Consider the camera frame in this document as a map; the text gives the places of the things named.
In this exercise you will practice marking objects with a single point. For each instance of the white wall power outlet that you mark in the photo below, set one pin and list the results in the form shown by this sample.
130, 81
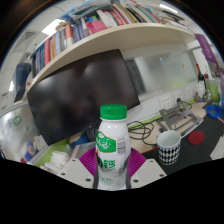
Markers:
165, 101
178, 96
189, 92

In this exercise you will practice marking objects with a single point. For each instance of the grey metal laptop stand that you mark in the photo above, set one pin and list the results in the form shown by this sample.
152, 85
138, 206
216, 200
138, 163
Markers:
176, 118

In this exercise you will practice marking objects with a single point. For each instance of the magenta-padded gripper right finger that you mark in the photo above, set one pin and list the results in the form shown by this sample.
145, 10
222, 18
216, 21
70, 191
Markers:
137, 163

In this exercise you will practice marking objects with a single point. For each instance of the purple hanging banner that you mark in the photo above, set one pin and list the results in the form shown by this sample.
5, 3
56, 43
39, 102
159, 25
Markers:
206, 48

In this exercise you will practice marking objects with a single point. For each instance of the ceiling light panels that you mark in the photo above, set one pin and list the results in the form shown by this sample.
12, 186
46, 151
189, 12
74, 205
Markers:
53, 26

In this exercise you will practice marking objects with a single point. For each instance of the white tissue stack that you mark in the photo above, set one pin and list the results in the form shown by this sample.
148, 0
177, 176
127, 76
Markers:
56, 161

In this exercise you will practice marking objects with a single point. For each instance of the black desk mat red edge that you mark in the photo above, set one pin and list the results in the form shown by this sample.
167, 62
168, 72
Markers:
196, 156

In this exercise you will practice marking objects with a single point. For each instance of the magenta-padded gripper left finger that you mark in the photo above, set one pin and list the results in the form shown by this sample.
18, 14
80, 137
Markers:
87, 163

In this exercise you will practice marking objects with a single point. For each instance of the flat round red coaster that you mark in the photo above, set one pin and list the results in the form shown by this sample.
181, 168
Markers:
196, 137

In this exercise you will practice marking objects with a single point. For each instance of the black white diamond pattern cup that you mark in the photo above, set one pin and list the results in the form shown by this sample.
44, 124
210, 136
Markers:
169, 148

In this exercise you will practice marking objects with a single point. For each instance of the black computer monitor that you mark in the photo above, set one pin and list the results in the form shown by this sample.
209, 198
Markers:
83, 96

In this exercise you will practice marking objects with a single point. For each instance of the white drink bottle green cap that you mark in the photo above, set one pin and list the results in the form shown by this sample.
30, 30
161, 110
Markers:
113, 150

